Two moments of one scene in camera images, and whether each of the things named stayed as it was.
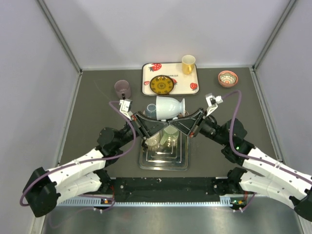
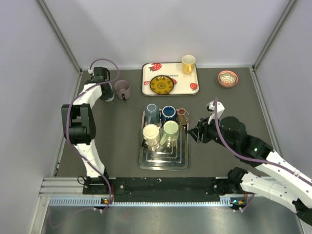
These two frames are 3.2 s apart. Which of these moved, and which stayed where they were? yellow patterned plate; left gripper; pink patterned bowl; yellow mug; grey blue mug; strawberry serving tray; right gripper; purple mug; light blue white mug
Moved: right gripper; left gripper; light blue white mug
Stayed: strawberry serving tray; pink patterned bowl; purple mug; yellow patterned plate; grey blue mug; yellow mug
